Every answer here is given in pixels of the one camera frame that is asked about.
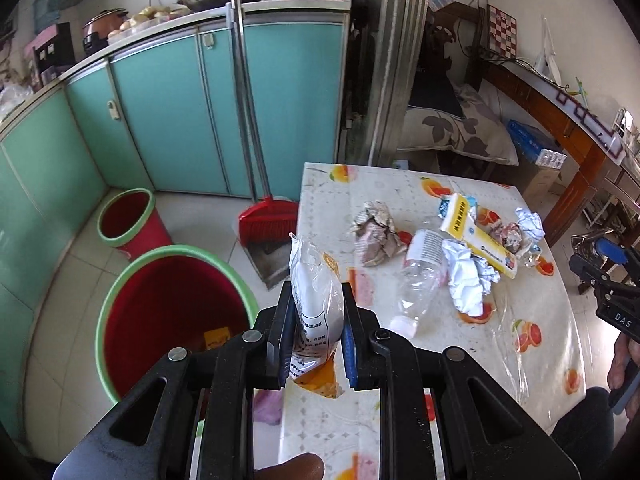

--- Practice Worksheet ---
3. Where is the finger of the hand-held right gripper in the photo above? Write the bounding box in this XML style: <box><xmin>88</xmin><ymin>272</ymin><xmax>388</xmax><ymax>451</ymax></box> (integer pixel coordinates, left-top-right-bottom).
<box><xmin>572</xmin><ymin>232</ymin><xmax>640</xmax><ymax>267</ymax></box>
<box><xmin>569</xmin><ymin>255</ymin><xmax>626</xmax><ymax>307</ymax></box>

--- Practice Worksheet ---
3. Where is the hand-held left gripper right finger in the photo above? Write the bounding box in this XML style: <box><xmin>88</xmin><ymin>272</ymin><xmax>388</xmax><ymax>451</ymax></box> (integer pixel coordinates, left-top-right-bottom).
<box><xmin>340</xmin><ymin>282</ymin><xmax>581</xmax><ymax>480</ymax></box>

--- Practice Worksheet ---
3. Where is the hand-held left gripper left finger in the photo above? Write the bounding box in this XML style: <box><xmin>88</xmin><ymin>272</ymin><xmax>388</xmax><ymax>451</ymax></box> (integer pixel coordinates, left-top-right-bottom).
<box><xmin>52</xmin><ymin>280</ymin><xmax>301</xmax><ymax>480</ymax></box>

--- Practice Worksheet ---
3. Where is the white and orange snack packet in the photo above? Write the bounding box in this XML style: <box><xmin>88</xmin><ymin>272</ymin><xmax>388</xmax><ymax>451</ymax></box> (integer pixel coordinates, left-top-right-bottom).
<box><xmin>289</xmin><ymin>232</ymin><xmax>346</xmax><ymax>400</ymax></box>

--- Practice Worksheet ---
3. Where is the large red bucket green rim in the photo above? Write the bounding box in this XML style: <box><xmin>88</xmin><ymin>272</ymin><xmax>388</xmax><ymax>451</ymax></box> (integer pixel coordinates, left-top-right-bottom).
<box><xmin>96</xmin><ymin>245</ymin><xmax>261</xmax><ymax>411</ymax></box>

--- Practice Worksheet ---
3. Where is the person's right hand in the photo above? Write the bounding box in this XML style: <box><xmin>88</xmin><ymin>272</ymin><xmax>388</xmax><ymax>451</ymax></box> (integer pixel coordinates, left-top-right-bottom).
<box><xmin>607</xmin><ymin>332</ymin><xmax>640</xmax><ymax>401</ymax></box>

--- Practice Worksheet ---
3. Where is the person's left hand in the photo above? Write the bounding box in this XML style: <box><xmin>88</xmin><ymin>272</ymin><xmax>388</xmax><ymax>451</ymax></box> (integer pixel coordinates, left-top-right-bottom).
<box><xmin>255</xmin><ymin>452</ymin><xmax>325</xmax><ymax>480</ymax></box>

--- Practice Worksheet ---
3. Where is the yellow wrapper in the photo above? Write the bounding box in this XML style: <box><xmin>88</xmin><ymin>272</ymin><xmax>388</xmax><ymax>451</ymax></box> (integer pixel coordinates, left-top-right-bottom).
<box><xmin>204</xmin><ymin>328</ymin><xmax>232</xmax><ymax>351</ymax></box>

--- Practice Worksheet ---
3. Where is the crumpled pinkish paper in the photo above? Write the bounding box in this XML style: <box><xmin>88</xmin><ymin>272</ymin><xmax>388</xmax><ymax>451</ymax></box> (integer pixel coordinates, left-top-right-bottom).
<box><xmin>487</xmin><ymin>220</ymin><xmax>533</xmax><ymax>256</ymax></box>

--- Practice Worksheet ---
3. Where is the grey dustpan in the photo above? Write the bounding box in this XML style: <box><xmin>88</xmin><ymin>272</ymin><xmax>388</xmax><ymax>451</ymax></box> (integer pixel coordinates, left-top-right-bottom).
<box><xmin>247</xmin><ymin>240</ymin><xmax>301</xmax><ymax>291</ymax></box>

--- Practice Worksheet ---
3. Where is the cardboard box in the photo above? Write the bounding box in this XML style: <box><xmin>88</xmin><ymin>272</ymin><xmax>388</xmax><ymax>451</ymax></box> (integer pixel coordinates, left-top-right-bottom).
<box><xmin>520</xmin><ymin>160</ymin><xmax>561</xmax><ymax>201</ymax></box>

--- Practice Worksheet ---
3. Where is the yellow and white box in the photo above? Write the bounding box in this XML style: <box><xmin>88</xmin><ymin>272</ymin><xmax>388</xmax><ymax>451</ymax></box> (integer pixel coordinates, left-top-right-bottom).
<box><xmin>440</xmin><ymin>194</ymin><xmax>518</xmax><ymax>281</ymax></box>

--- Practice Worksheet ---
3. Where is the brown wooden desk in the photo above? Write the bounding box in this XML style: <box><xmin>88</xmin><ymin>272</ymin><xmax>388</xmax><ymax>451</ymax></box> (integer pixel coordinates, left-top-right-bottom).
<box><xmin>480</xmin><ymin>55</ymin><xmax>640</xmax><ymax>246</ymax></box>

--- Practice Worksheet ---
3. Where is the clear plastic bottle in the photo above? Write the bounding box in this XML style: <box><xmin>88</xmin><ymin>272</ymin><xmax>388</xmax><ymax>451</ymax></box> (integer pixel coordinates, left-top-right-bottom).
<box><xmin>390</xmin><ymin>217</ymin><xmax>448</xmax><ymax>338</ymax></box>

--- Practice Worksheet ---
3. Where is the crumpled white blue paper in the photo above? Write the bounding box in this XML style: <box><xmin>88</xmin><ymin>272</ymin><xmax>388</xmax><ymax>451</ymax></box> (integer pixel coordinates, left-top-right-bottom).
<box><xmin>442</xmin><ymin>239</ymin><xmax>501</xmax><ymax>317</ymax></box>

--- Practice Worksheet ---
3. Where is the person's leg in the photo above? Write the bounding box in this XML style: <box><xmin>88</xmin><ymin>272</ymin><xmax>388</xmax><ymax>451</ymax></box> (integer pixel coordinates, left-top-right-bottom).
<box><xmin>550</xmin><ymin>387</ymin><xmax>621</xmax><ymax>480</ymax></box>

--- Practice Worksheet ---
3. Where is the crumpled newspaper ball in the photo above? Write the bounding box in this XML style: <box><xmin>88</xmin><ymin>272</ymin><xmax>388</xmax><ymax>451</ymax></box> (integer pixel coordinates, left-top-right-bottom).
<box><xmin>350</xmin><ymin>200</ymin><xmax>413</xmax><ymax>267</ymax></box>

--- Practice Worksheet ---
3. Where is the blue carton box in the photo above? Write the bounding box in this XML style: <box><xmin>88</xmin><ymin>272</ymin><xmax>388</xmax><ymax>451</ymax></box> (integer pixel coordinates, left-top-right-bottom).
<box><xmin>507</xmin><ymin>119</ymin><xmax>568</xmax><ymax>168</ymax></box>

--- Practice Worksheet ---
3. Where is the red broom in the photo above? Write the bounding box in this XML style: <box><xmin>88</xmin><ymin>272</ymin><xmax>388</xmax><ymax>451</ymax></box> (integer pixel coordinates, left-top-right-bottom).
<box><xmin>225</xmin><ymin>0</ymin><xmax>300</xmax><ymax>253</ymax></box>

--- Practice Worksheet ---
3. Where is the floral print pillow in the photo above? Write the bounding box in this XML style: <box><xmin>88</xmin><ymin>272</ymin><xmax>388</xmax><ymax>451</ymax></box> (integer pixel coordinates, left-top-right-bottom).
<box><xmin>397</xmin><ymin>82</ymin><xmax>521</xmax><ymax>167</ymax></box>

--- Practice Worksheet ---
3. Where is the white plastic stand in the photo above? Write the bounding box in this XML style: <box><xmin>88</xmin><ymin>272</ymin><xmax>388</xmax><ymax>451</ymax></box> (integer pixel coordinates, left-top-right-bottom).
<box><xmin>535</xmin><ymin>17</ymin><xmax>563</xmax><ymax>83</ymax></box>

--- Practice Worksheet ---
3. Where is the small red bucket green rim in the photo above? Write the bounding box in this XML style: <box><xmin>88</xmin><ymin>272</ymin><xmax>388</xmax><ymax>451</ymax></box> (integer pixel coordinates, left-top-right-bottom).
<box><xmin>96</xmin><ymin>188</ymin><xmax>173</xmax><ymax>260</ymax></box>

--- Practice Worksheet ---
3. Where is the black cushion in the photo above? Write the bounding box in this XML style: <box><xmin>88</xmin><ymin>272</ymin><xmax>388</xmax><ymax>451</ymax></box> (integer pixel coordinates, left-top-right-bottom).
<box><xmin>407</xmin><ymin>77</ymin><xmax>463</xmax><ymax>116</ymax></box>

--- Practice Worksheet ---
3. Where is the red and white chessboard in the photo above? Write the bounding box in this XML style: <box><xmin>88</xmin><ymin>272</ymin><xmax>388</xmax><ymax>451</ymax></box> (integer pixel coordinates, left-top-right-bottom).
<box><xmin>487</xmin><ymin>5</ymin><xmax>518</xmax><ymax>58</ymax></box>

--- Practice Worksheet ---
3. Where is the teal kitchen cabinet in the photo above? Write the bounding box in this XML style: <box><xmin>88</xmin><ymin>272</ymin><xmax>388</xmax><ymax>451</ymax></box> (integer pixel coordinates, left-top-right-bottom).
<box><xmin>0</xmin><ymin>0</ymin><xmax>351</xmax><ymax>441</ymax></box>

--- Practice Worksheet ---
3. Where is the pile of round vegetables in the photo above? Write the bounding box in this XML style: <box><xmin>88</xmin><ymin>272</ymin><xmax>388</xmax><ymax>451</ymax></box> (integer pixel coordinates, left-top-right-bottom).
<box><xmin>107</xmin><ymin>6</ymin><xmax>193</xmax><ymax>41</ymax></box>

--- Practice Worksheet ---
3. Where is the dark red rice cooker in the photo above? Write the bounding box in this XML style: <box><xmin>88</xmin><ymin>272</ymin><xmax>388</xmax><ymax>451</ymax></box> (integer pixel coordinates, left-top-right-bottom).
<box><xmin>81</xmin><ymin>8</ymin><xmax>130</xmax><ymax>56</ymax></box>

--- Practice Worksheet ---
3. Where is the pink box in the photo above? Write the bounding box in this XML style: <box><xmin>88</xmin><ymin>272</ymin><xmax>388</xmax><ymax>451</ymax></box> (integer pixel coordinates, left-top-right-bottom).
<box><xmin>25</xmin><ymin>22</ymin><xmax>76</xmax><ymax>86</ymax></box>

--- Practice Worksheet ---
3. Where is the white wire rack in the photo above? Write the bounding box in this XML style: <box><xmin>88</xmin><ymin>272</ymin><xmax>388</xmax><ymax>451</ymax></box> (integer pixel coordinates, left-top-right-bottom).
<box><xmin>582</xmin><ymin>192</ymin><xmax>628</xmax><ymax>233</ymax></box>

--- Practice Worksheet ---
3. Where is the dark wooden bed frame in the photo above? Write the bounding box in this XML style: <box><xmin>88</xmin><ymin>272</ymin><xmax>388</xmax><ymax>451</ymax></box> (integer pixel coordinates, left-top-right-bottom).
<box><xmin>425</xmin><ymin>2</ymin><xmax>488</xmax><ymax>86</ymax></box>

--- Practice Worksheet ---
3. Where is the metal door frame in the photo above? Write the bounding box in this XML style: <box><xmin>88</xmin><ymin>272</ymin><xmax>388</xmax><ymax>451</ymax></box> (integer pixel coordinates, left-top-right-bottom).
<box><xmin>365</xmin><ymin>0</ymin><xmax>431</xmax><ymax>166</ymax></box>

